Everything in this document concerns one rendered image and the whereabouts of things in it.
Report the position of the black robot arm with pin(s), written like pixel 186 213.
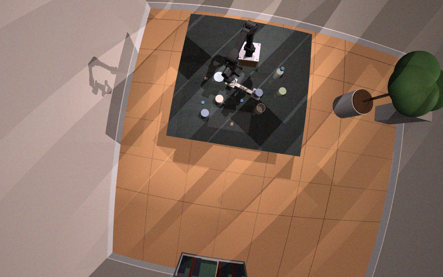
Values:
pixel 247 32

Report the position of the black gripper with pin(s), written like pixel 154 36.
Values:
pixel 228 80

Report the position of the grey bottle with dark blue cap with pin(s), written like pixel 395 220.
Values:
pixel 278 73

